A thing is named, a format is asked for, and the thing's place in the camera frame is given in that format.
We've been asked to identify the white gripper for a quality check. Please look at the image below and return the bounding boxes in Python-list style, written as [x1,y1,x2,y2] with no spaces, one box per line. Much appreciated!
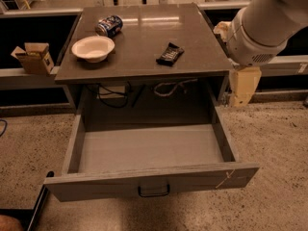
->
[214,9,287,107]

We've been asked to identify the black rxbar chocolate wrapper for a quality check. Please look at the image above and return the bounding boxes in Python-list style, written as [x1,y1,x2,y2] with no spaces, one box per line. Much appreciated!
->
[156,42,184,66]

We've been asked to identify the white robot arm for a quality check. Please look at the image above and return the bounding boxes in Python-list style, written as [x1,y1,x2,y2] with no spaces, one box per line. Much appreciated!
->
[214,0,308,107]

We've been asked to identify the open grey top drawer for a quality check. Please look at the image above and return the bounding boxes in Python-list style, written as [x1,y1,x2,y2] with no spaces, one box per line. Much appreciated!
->
[44,107,259,201]

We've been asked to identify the blue soda can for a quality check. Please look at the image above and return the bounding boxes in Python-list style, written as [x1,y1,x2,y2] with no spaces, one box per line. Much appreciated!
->
[95,15,123,38]

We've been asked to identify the white paper bowl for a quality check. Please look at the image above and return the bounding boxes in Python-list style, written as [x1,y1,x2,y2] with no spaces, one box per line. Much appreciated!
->
[71,36,115,63]

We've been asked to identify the small cardboard box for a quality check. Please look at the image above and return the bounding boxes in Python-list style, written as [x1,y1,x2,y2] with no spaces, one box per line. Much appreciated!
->
[11,42,54,75]

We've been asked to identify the black cable under table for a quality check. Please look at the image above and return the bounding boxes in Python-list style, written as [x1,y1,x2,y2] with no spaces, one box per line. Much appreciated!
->
[86,82,133,110]

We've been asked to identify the black drawer handle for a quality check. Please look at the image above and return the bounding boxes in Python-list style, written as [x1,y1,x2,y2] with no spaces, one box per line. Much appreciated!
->
[138,184,170,198]

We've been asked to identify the black cable on floor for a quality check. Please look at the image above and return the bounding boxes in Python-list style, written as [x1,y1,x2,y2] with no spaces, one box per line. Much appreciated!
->
[0,118,9,138]

